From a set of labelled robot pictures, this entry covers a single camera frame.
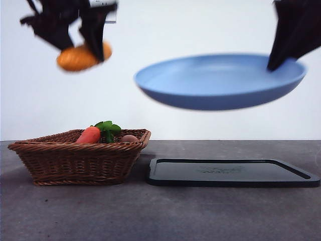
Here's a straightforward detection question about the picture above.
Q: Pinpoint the orange carrot with green leaves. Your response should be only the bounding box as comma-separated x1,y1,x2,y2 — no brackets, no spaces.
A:
75,120,122,144

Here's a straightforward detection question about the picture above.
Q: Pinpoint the black flat tray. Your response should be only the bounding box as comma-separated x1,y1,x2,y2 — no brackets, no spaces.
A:
147,157,321,188

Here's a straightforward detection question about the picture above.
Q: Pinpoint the brown wicker basket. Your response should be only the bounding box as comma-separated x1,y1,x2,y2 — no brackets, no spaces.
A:
7,129,152,187

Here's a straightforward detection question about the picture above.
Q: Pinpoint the blue round plate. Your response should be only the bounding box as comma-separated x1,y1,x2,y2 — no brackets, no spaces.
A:
133,53,308,111

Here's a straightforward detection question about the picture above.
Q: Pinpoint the white wall socket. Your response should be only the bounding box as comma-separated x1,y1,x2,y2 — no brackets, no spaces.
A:
90,0,118,25

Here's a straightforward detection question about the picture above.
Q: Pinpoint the brown egg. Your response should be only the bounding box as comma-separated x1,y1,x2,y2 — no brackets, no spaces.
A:
120,135,139,144

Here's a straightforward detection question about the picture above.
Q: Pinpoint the orange-yellow corn cob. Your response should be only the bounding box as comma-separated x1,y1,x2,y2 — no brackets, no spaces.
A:
56,41,113,73

